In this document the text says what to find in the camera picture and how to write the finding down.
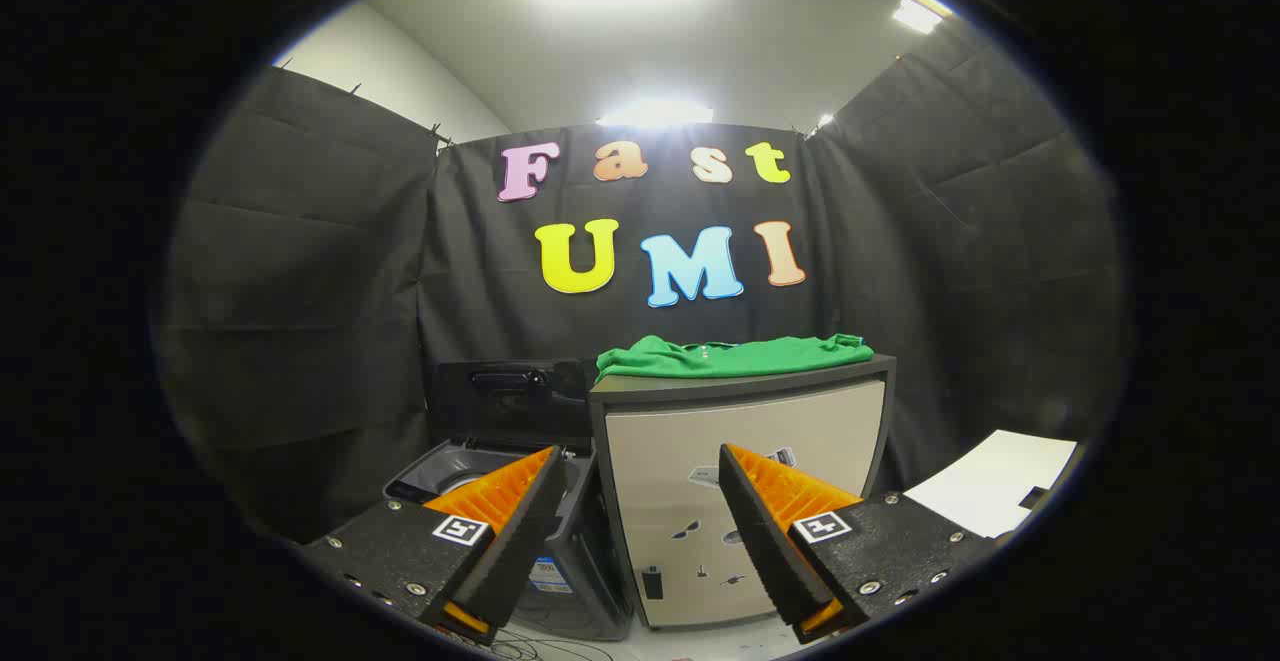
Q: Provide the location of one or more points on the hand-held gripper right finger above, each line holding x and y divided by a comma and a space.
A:
765, 531

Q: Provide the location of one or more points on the black backdrop cloth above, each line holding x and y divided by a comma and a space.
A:
320, 291

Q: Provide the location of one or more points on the grey washing machine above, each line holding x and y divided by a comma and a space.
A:
590, 581

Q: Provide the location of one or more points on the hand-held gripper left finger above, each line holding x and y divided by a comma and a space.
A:
520, 531

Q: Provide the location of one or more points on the beige cabinet with dark top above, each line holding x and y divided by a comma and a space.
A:
660, 461

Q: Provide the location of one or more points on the green polo shirt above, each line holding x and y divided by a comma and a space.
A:
730, 357

